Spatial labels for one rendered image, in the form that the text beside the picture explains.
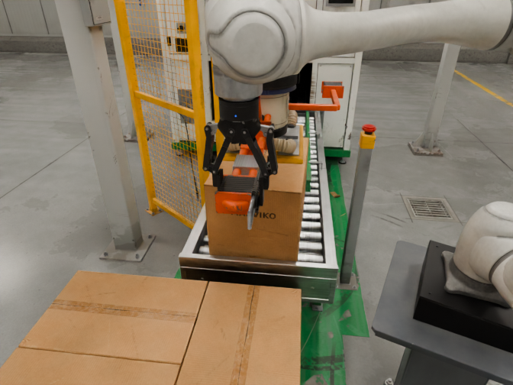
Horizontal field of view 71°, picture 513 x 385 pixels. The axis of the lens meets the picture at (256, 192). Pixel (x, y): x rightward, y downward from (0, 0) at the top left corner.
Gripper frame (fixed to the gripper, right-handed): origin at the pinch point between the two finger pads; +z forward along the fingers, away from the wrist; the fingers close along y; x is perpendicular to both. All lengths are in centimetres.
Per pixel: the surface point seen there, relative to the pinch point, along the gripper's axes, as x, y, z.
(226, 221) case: -59, 17, 49
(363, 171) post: -110, -47, 47
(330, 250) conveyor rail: -67, -30, 68
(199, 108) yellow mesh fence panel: -130, 45, 23
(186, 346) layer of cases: -14, 23, 73
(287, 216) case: -58, -9, 44
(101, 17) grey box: -128, 92, -24
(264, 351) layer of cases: -15, -4, 73
